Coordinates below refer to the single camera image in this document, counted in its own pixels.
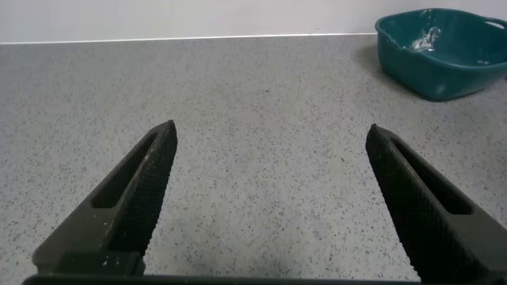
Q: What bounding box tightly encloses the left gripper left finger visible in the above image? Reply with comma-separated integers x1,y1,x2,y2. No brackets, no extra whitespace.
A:
32,120,178,277

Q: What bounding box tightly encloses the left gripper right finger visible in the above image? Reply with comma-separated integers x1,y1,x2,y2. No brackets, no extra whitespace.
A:
364,123,507,284

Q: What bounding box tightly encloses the white powder residue clump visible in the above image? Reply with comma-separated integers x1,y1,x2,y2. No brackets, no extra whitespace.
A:
407,25,443,52

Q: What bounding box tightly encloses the teal square plastic basin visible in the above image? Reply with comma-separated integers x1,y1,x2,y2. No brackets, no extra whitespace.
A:
374,7,507,102

